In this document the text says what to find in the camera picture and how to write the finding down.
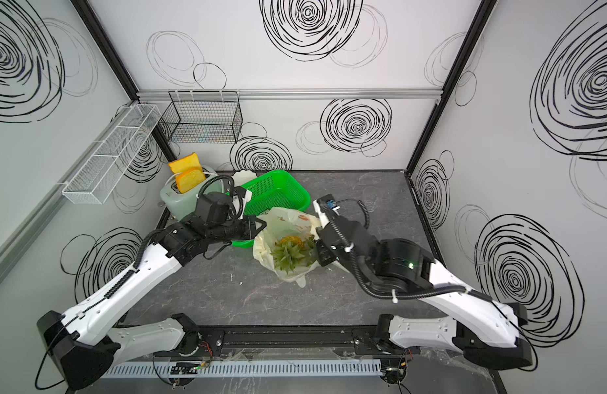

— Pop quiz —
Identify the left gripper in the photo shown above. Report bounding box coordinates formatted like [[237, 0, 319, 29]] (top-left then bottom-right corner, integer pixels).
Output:
[[208, 212, 268, 246]]

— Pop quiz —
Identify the yellow printed plastic bag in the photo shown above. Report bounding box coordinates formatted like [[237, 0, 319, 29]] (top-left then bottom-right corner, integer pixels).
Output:
[[253, 208, 321, 288]]

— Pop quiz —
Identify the green-brown pineapple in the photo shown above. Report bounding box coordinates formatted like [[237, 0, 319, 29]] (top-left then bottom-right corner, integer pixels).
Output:
[[271, 235, 318, 273]]

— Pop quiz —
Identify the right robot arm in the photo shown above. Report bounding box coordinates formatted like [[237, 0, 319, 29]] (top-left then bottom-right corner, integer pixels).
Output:
[[313, 195, 536, 371]]

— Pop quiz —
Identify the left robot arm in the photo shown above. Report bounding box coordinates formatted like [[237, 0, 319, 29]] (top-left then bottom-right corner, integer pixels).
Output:
[[37, 175, 267, 391]]

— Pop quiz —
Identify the green plastic basket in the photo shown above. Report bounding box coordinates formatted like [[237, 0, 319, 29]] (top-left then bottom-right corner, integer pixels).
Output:
[[229, 169, 312, 250]]

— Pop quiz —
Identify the white scalloped dish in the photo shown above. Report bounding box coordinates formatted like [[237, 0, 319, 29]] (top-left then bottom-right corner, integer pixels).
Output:
[[231, 170, 258, 186]]

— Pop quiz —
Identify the mint green toaster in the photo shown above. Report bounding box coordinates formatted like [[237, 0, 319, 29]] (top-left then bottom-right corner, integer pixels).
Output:
[[160, 166, 218, 219]]

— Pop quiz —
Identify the front toast slice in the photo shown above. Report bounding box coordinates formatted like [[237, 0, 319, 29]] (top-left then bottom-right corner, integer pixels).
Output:
[[175, 167, 206, 194]]

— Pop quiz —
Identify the toast slice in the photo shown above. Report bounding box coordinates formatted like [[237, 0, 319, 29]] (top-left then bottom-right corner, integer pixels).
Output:
[[175, 167, 206, 194], [168, 153, 202, 174]]

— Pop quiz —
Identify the rear toast slice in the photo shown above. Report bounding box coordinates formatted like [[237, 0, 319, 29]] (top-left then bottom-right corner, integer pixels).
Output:
[[168, 153, 202, 174]]

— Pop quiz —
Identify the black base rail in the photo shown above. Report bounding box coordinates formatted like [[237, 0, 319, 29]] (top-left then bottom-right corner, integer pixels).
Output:
[[150, 324, 432, 356]]

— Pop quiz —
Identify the white slotted cable duct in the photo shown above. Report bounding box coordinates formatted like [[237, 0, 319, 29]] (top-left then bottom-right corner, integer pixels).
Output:
[[103, 360, 383, 380]]

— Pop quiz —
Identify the black wire wall basket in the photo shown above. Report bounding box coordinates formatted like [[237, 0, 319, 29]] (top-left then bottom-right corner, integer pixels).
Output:
[[159, 90, 243, 144]]

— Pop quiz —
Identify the white mesh wall shelf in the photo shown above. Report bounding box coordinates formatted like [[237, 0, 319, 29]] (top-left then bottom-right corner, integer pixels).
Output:
[[62, 104, 160, 205]]

